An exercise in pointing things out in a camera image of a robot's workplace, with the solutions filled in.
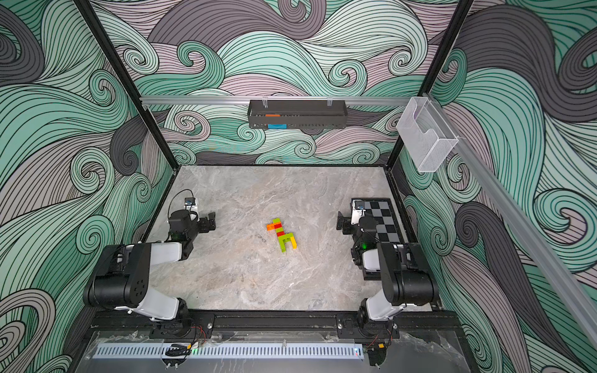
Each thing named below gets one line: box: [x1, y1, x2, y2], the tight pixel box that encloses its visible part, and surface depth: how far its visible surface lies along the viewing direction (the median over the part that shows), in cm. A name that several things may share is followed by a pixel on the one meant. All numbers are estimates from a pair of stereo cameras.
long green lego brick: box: [277, 232, 294, 253], surface depth 94 cm
